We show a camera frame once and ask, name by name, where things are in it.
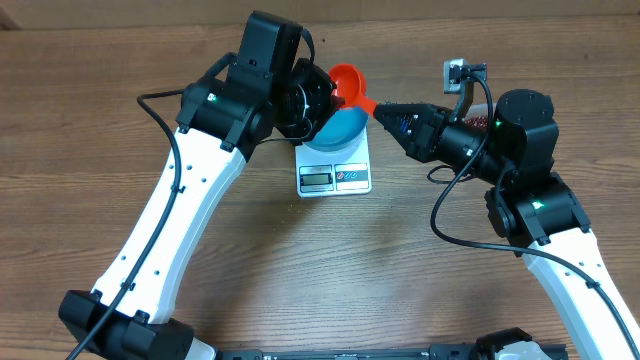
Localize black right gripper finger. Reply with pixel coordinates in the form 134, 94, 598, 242
376, 114, 421, 160
374, 103, 445, 120

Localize red measuring scoop blue handle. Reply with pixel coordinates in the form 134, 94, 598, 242
329, 63, 377, 116

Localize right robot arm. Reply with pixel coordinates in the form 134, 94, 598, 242
374, 89, 639, 359

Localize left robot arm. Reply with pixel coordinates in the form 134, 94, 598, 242
58, 11, 340, 359

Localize teal plastic bowl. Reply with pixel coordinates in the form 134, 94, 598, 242
305, 106, 369, 152

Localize white digital kitchen scale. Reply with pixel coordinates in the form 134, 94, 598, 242
295, 129, 373, 198

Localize red adzuki beans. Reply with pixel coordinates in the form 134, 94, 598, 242
464, 115, 489, 130

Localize clear plastic food container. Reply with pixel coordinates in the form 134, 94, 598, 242
469, 104, 488, 114

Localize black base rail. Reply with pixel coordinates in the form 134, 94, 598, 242
214, 327, 569, 360

